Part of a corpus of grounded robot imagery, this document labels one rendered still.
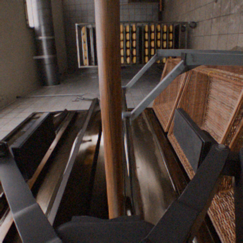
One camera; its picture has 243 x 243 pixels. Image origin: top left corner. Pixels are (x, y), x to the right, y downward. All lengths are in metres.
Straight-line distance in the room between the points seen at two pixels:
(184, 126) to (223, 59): 0.59
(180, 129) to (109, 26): 0.14
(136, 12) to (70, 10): 1.72
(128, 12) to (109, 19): 5.10
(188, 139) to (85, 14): 5.27
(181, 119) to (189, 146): 0.03
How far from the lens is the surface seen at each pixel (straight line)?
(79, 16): 5.40
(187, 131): 0.16
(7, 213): 0.95
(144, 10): 5.38
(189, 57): 0.69
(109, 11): 0.24
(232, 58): 0.76
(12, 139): 1.63
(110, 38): 0.23
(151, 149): 1.19
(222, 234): 0.77
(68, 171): 0.81
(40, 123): 0.18
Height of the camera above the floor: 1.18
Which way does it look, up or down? 1 degrees down
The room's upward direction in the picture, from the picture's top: 92 degrees counter-clockwise
